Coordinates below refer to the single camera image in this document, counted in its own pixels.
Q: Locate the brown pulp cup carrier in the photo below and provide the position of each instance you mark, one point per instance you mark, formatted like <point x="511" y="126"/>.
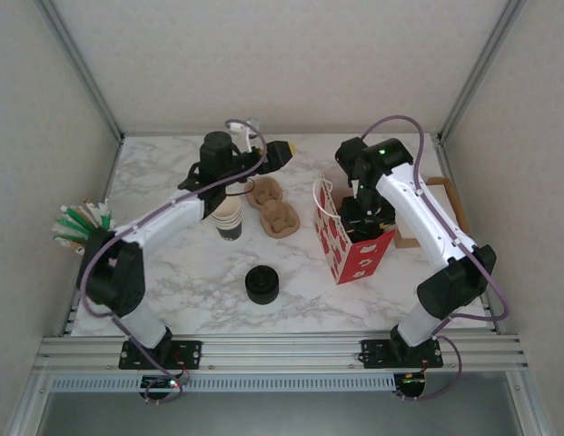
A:
<point x="274" y="211"/>

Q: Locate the white paper bag red print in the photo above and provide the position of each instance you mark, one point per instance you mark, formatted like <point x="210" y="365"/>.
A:
<point x="363" y="259"/>

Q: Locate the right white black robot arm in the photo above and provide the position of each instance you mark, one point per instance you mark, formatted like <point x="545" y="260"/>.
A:
<point x="427" y="213"/>

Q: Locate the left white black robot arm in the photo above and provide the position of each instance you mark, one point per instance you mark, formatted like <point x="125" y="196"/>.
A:
<point x="163" y="218"/>

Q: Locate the paper cup stack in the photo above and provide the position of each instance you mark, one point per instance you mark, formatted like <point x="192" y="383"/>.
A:
<point x="229" y="222"/>

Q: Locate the brown cardboard tray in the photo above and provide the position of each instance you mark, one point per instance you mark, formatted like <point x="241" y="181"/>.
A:
<point x="455" y="195"/>

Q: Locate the white wrapped straw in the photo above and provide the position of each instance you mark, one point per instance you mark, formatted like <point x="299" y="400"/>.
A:
<point x="106" y="213"/>
<point x="59" y="238"/>

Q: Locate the black cup lid stack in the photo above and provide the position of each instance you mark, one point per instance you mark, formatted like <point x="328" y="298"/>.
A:
<point x="261" y="284"/>

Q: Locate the brown wrapped straw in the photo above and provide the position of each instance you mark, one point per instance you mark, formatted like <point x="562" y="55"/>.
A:
<point x="87" y="204"/>

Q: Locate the right controller board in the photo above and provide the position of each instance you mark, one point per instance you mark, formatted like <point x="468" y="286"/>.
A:
<point x="411" y="381"/>

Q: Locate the controller board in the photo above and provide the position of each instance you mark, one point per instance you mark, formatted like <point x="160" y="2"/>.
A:
<point x="161" y="383"/>
<point x="411" y="381"/>

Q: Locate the left controller board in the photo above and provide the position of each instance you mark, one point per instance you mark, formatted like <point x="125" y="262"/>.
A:
<point x="161" y="383"/>

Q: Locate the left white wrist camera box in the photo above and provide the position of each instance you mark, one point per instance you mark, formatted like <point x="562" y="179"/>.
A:
<point x="248" y="141"/>

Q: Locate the right aluminium frame post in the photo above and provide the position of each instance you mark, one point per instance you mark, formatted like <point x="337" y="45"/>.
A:
<point x="477" y="68"/>

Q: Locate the aluminium frame post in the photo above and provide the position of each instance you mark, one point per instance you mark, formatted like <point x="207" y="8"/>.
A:
<point x="477" y="68"/>
<point x="84" y="68"/>

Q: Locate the left aluminium frame post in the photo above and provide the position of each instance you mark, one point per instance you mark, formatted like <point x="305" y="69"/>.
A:
<point x="84" y="68"/>

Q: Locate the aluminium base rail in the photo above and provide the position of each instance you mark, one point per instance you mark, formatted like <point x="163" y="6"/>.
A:
<point x="286" y="352"/>

